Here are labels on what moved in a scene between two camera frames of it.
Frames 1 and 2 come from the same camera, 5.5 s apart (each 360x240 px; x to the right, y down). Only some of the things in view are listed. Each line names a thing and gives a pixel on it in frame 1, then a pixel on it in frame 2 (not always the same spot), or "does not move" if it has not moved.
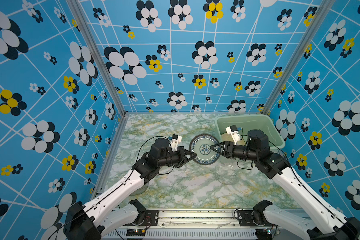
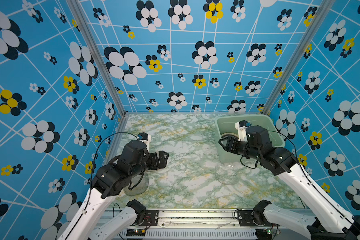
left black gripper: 183,158 -> 157,163
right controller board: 262,234 does not move
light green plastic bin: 249,122 does not move
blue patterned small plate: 201,145 -> 229,134
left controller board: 135,232 does not move
